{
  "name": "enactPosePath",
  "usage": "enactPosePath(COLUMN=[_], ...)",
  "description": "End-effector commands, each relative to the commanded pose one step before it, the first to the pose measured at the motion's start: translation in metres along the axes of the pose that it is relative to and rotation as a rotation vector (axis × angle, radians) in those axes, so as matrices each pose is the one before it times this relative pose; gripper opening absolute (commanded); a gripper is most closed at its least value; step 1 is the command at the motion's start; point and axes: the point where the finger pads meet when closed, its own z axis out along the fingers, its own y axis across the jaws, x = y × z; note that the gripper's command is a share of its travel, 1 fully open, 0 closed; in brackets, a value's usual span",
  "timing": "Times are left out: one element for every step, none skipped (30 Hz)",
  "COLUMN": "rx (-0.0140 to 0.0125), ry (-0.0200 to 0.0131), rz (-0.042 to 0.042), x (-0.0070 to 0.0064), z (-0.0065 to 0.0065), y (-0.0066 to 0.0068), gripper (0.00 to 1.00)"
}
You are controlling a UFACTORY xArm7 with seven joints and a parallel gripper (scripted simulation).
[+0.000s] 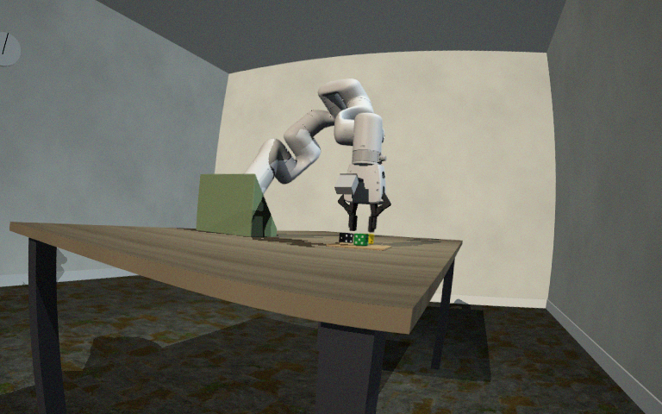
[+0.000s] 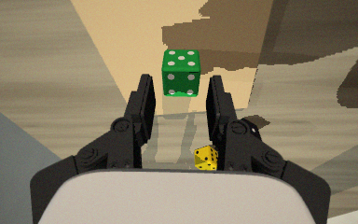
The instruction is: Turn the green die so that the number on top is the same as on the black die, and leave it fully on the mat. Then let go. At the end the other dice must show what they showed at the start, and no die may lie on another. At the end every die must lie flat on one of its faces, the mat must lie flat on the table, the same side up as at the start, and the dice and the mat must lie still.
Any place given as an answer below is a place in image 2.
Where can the green die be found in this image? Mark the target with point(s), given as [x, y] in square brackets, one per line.
[181, 72]

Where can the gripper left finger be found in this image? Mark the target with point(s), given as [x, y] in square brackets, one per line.
[118, 148]

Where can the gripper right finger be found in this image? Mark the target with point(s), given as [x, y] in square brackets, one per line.
[239, 150]

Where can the tan flat mat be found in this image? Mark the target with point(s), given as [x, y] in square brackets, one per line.
[132, 35]

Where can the yellow die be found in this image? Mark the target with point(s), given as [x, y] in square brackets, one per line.
[205, 158]

